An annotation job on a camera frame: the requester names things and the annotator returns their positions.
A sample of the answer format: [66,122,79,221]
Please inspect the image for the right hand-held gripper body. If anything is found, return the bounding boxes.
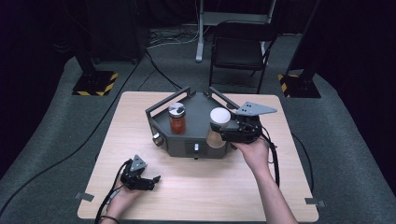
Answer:
[221,101,278,145]

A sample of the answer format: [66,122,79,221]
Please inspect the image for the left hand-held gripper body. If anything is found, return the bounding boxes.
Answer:
[120,154,148,191]

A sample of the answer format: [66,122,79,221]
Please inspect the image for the glass jar white lid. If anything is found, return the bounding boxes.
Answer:
[205,106,233,149]

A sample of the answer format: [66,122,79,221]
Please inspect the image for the black corner rack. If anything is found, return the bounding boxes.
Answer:
[145,86,252,161]

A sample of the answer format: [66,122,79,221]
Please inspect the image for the glass jar silver lid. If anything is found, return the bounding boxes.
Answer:
[167,102,188,135]

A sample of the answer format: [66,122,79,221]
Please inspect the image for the person's left hand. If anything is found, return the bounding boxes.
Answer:
[106,183,143,217]

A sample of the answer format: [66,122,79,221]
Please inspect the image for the person's right hand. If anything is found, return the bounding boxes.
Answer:
[232,138,271,175]

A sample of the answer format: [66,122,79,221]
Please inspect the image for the black wristband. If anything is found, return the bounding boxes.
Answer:
[99,215,121,224]

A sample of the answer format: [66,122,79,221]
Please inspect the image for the grey tape piece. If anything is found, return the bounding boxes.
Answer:
[304,196,327,209]
[74,191,95,203]

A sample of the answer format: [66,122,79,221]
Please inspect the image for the black stand striped base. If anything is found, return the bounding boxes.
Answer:
[277,0,325,99]
[72,31,120,97]

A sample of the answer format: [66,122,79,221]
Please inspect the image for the black folding chair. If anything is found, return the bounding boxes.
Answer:
[208,20,279,94]

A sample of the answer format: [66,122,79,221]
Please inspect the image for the grey metal stand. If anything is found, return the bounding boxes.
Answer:
[195,0,277,63]

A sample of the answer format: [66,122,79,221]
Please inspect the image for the black cabinet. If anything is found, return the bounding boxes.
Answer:
[85,0,148,63]

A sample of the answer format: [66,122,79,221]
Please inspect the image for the left hand-held gripper cable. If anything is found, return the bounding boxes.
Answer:
[93,159,134,224]

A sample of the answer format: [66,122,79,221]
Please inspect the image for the hand-held gripper cable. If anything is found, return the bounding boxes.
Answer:
[260,125,281,189]
[93,159,134,224]

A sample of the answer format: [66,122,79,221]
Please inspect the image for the right hand-held gripper cable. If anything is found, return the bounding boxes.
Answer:
[260,125,281,189]

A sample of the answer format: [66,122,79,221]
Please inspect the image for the long black floor cable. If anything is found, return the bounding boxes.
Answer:
[0,50,148,217]

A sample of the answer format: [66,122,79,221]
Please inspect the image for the thin black cable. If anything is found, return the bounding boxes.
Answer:
[290,133,316,194]

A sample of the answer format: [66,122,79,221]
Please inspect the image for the bundle of floor cables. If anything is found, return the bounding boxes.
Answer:
[147,28,201,49]

